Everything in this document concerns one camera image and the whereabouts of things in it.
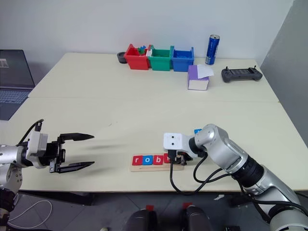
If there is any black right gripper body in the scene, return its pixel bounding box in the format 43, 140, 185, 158
167, 149, 194, 167

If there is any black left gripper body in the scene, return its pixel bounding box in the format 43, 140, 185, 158
44, 141, 66, 174

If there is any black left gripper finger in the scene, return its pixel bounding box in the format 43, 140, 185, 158
57, 132, 95, 145
53, 161, 95, 174

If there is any red letter tile b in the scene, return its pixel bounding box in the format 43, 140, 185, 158
152, 155, 165, 166

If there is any wooden letter tray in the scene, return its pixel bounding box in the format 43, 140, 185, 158
129, 160, 185, 173

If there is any blue letter tile o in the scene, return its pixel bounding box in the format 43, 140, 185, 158
141, 155, 154, 166

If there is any red letter tile r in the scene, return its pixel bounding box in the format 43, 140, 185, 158
131, 155, 143, 167

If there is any dark rounded shape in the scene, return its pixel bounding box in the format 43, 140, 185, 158
183, 205, 215, 231
124, 208, 160, 231

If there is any purple and white box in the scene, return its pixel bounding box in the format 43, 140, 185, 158
187, 64, 210, 91

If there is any white paper sheet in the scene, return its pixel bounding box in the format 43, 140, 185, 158
197, 65, 216, 79

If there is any black round container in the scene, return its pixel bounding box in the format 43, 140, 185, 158
117, 51, 128, 65

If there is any blue plastic bin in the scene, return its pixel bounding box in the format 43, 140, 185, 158
170, 45, 195, 72

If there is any dark laptop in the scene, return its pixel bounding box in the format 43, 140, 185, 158
0, 49, 36, 121

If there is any green plastic bin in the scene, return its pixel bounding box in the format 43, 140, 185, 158
148, 44, 173, 72

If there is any red plastic bin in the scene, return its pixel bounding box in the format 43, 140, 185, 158
124, 43, 152, 71

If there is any grey handheld controller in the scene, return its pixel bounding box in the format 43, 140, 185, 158
221, 66, 263, 83

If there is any blue drink can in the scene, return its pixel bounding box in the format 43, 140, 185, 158
205, 34, 221, 65

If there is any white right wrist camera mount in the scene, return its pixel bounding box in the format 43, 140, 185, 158
163, 132, 196, 161

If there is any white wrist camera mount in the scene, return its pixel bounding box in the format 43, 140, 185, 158
163, 132, 196, 161
26, 130, 49, 169

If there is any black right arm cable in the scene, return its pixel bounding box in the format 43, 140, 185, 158
169, 154, 308, 218

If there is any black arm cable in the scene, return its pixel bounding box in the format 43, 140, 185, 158
169, 154, 308, 218
16, 118, 45, 148

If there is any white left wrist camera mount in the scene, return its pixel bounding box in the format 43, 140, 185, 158
26, 130, 49, 169

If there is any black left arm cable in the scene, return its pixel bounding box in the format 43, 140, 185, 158
16, 118, 45, 148

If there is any white floor cable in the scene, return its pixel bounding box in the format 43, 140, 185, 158
6, 199, 53, 230

